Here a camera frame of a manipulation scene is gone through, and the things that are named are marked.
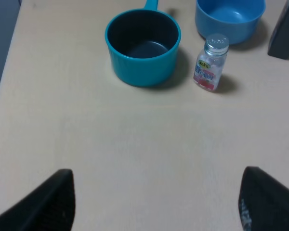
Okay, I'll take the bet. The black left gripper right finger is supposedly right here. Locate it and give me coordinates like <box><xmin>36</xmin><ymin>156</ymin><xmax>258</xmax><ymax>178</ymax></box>
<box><xmin>238</xmin><ymin>166</ymin><xmax>289</xmax><ymax>231</ymax></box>

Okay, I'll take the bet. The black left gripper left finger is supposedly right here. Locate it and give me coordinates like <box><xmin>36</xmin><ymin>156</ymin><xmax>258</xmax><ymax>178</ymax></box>
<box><xmin>0</xmin><ymin>169</ymin><xmax>76</xmax><ymax>231</ymax></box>

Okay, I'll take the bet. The clear candy bottle silver cap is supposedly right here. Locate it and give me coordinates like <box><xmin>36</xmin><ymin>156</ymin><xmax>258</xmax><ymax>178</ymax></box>
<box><xmin>193</xmin><ymin>34</ymin><xmax>229</xmax><ymax>91</ymax></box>

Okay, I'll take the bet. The dark green pump bottle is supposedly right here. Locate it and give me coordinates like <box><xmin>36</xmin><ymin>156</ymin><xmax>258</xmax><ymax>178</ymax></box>
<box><xmin>267</xmin><ymin>0</ymin><xmax>289</xmax><ymax>60</ymax></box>

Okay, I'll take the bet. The blue plastic bowl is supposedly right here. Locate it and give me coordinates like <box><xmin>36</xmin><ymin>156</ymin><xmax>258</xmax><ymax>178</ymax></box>
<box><xmin>195</xmin><ymin>0</ymin><xmax>266</xmax><ymax>45</ymax></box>

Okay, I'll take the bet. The teal saucepan with handle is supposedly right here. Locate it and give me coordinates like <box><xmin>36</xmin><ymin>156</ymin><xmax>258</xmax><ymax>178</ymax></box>
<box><xmin>105</xmin><ymin>0</ymin><xmax>181</xmax><ymax>87</ymax></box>

